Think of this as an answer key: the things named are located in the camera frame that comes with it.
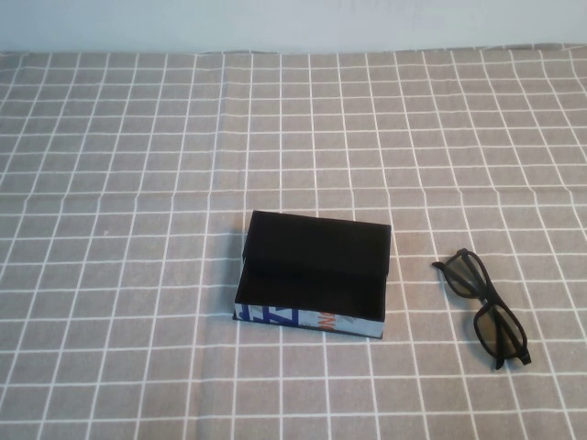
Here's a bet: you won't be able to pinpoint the grey white-checked tablecloth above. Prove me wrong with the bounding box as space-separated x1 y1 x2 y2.
0 41 587 440

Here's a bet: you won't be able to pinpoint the black printed glasses case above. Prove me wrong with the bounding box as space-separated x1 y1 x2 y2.
232 209 392 342

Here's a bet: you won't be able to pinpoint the black-framed glasses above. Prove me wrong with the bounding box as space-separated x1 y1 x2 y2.
430 247 534 371

